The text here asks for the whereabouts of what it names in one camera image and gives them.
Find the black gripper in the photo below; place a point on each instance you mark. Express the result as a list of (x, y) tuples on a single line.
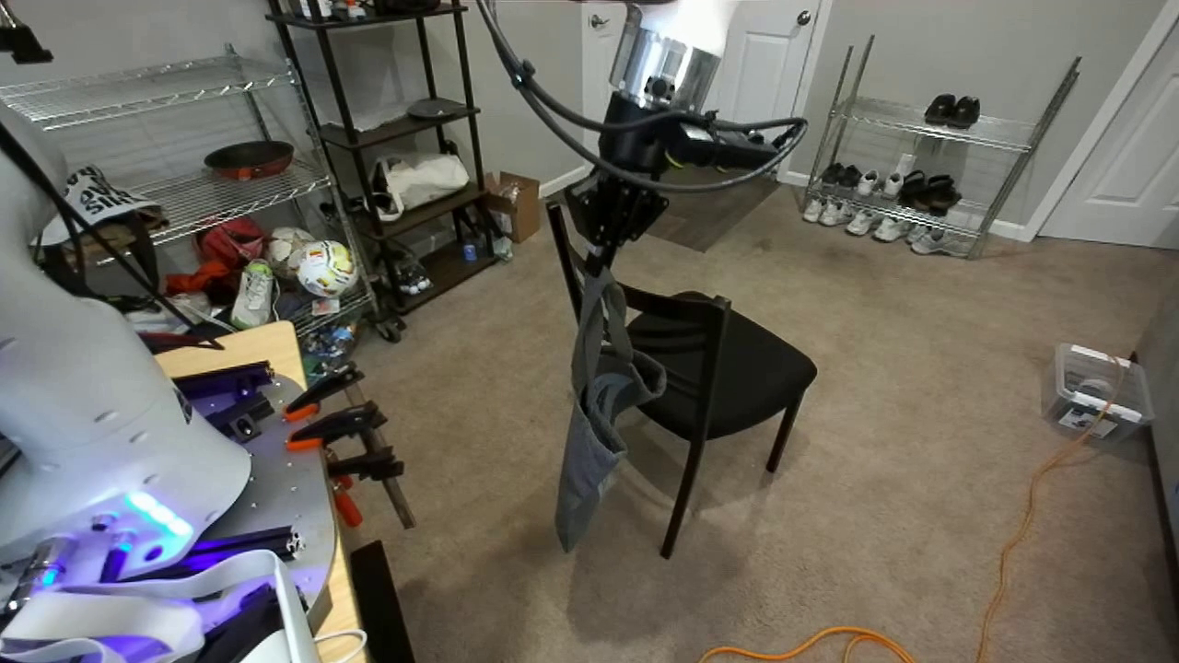
[(611, 210)]

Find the grey tote bag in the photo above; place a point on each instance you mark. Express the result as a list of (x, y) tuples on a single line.
[(608, 378)]

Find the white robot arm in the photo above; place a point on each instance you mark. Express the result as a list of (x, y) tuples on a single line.
[(108, 447)]

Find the black wooden chair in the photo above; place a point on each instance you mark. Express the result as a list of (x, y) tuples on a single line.
[(723, 371)]

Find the dark brown door mat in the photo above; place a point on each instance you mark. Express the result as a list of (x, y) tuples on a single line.
[(700, 217)]

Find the cardboard box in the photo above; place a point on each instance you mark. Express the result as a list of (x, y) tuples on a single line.
[(519, 200)]

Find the white entry door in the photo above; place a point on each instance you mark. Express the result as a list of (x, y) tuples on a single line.
[(765, 60)]

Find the black metal shelf unit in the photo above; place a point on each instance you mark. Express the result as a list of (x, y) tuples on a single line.
[(411, 180)]

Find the soccer ball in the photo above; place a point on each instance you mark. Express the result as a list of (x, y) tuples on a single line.
[(325, 270)]

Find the black shoes top shelf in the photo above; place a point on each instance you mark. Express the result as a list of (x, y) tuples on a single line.
[(957, 113)]

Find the black orange bar clamp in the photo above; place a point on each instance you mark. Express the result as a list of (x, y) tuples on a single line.
[(311, 400)]

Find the red frying pan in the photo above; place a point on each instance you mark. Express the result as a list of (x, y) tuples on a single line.
[(252, 158)]

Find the white interior door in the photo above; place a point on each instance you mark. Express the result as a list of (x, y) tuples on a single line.
[(1121, 180)]

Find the wire shoe rack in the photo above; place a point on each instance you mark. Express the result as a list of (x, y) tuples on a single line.
[(891, 178)]

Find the silver wire shelf unit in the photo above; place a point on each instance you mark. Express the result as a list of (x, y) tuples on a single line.
[(147, 135)]

